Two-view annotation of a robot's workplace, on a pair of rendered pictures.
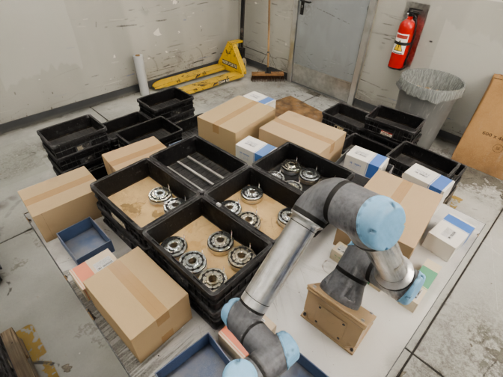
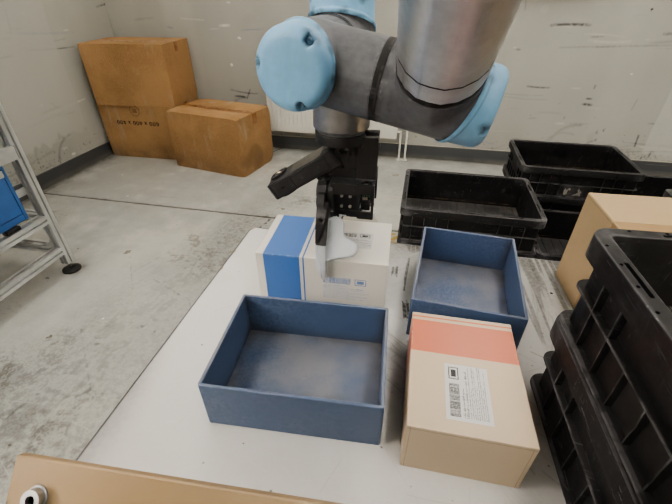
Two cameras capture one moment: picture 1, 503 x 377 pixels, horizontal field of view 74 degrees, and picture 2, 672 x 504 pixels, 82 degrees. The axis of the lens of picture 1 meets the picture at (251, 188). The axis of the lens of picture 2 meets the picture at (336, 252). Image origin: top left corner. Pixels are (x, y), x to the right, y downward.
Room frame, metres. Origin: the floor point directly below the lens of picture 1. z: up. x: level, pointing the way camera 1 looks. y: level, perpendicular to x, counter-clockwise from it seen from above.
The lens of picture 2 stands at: (0.71, -0.27, 1.12)
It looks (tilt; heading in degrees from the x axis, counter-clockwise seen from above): 35 degrees down; 148
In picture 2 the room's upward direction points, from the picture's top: straight up
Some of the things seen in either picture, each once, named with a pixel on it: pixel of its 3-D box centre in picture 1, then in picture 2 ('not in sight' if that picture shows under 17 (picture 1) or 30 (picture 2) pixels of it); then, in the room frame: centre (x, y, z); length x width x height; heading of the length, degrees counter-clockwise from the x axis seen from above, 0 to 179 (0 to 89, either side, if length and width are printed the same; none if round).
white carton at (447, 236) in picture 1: (448, 235); not in sight; (1.03, -0.90, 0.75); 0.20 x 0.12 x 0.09; 131
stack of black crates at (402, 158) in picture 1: (412, 185); not in sight; (1.87, -1.15, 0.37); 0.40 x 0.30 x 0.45; 46
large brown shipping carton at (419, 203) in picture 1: (387, 220); not in sight; (1.07, -0.62, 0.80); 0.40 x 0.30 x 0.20; 142
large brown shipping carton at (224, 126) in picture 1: (237, 126); not in sight; (1.87, 0.10, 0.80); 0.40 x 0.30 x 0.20; 144
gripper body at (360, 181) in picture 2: not in sight; (346, 172); (0.28, 0.02, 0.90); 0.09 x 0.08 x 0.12; 48
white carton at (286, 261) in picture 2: not in sight; (327, 260); (0.26, 0.00, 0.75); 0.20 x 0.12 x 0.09; 48
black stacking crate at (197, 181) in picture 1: (199, 170); not in sight; (1.30, 0.26, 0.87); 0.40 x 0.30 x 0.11; 49
